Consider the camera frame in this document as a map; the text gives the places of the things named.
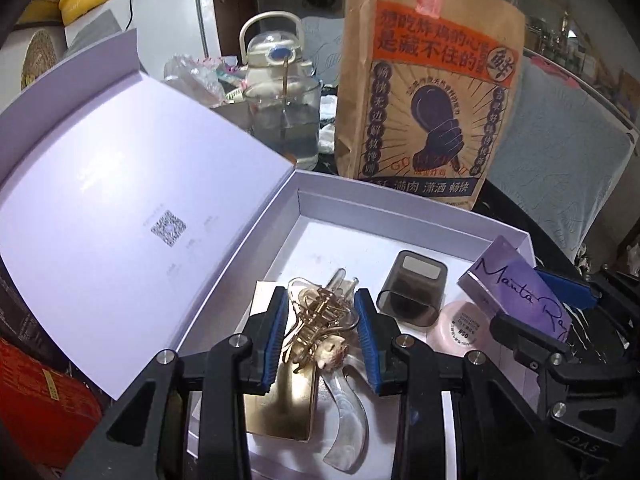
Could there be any red tin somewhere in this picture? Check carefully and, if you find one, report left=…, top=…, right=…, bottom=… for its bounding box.
left=0, top=337, right=103, bottom=466

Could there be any white refrigerator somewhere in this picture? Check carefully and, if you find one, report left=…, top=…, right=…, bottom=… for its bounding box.
left=65, top=0, right=223, bottom=76

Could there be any crumpled clear plastic bag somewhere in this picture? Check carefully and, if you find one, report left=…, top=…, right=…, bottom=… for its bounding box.
left=164, top=52, right=226, bottom=106

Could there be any brown printed paper bag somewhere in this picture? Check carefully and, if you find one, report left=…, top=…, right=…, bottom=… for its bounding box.
left=334, top=0, right=526, bottom=212

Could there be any gold rectangular card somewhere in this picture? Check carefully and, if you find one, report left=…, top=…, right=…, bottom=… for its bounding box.
left=244, top=360, right=321, bottom=443

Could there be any white kettle bottle with handle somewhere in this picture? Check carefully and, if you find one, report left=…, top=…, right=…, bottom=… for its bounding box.
left=239, top=11, right=316, bottom=93

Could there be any white cloth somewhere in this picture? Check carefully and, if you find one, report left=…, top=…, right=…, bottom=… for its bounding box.
left=319, top=95, right=342, bottom=154

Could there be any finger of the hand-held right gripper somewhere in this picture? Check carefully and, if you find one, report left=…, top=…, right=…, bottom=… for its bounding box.
left=491, top=311, right=587, bottom=387
left=536, top=266, right=640, bottom=322

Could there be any round woven mat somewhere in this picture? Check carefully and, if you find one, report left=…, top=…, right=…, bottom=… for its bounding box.
left=20, top=29, right=56, bottom=91

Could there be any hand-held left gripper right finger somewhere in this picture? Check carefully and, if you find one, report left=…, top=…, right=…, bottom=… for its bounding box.
left=352, top=289, right=567, bottom=480

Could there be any white gift box with lid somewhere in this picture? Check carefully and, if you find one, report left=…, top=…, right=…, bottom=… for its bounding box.
left=0, top=27, right=536, bottom=480

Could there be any gold hair claw clip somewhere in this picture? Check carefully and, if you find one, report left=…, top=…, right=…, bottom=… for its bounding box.
left=285, top=275, right=361, bottom=376

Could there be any long gold spoon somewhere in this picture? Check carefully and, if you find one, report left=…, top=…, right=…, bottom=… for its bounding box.
left=278, top=55, right=294, bottom=146

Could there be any light blue towel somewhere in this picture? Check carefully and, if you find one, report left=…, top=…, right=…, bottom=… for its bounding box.
left=487, top=62, right=633, bottom=261

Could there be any glass cup with water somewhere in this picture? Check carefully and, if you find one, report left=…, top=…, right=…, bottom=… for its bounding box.
left=243, top=80, right=321, bottom=171

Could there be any purple small box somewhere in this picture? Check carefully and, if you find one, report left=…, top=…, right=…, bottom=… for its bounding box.
left=457, top=235, right=573, bottom=343

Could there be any smoky transparent plastic cap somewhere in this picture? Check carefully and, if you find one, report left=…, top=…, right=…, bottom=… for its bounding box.
left=376, top=249, right=448, bottom=328

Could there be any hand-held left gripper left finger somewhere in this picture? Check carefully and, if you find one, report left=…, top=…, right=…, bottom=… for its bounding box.
left=62, top=285, right=291, bottom=480

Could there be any clear wavy hair clip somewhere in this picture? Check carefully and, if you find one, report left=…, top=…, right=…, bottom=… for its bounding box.
left=287, top=267, right=371, bottom=473

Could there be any pink round jar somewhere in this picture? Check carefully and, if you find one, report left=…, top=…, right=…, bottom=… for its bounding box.
left=425, top=301, right=496, bottom=358

